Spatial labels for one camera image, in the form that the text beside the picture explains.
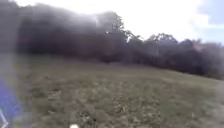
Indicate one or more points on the robot's own part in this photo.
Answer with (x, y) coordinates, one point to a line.
(74, 126)

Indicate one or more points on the green grass field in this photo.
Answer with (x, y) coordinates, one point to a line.
(113, 96)

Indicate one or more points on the wood of dark trees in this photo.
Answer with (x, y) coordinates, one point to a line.
(83, 36)

